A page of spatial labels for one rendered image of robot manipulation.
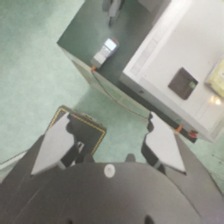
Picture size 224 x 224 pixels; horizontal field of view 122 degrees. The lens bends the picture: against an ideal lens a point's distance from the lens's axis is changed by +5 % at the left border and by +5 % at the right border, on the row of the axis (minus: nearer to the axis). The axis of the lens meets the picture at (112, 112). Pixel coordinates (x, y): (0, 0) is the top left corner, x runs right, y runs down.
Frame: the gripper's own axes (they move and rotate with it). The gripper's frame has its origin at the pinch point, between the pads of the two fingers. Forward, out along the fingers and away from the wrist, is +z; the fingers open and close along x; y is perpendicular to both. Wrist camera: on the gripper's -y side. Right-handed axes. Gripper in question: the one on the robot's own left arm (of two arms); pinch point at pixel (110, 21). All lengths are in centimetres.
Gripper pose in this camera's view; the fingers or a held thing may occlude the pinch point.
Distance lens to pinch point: 47.0
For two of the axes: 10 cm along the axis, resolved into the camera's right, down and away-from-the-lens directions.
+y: -5.8, 7.8, -2.4
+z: -2.3, 1.3, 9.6
